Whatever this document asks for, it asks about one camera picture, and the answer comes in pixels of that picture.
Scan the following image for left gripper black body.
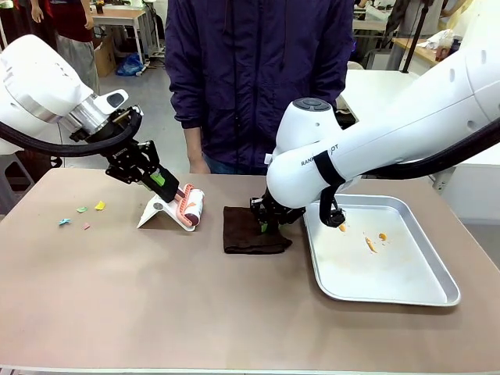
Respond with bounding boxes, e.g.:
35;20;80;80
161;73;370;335
102;138;142;184

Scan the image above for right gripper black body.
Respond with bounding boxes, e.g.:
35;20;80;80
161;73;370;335
249;189;308;227

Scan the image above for dark brown cloth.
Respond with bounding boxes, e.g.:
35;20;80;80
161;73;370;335
223;205;294;256

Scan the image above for pink white lint roller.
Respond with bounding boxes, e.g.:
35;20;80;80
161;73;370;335
173;183;206;228

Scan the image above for person's right hand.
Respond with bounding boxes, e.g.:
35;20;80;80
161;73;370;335
185;127;213;175

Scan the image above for white lint roller stand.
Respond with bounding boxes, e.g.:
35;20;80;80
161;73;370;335
136;196;197;234

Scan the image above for blue jeans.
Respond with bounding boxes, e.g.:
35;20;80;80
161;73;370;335
202;152;271;176

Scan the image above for blue plastic bag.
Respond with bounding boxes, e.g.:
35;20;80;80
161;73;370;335
116;52;146;77

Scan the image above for brown cardboard box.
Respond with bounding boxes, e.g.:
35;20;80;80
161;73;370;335
93;35;119;78

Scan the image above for grey stool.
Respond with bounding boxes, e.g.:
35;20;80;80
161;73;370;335
0;153;37;216

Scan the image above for silver metal tray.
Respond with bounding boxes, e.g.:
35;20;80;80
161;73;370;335
303;194;463;307

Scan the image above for purple jacket torso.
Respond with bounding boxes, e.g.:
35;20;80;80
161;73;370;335
163;0;355;170

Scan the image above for background person red shirt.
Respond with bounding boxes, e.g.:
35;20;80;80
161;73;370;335
30;0;102;95

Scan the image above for wooden background desk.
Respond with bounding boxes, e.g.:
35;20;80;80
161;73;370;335
90;7;148;64

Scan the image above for wooden side table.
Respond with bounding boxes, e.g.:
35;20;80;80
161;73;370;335
391;36;447;76

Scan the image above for black tripod pole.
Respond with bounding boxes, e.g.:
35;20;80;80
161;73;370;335
401;0;431;74

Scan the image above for white plastic bag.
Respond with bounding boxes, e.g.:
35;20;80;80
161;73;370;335
423;28;456;60

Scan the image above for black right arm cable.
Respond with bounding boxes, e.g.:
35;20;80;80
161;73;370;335
314;116;500;230

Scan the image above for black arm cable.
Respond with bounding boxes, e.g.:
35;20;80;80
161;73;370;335
0;105;144;159
314;116;500;230

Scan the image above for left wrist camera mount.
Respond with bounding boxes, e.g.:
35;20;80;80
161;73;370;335
112;104;145;126

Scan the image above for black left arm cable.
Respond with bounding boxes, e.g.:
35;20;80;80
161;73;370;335
0;105;144;159

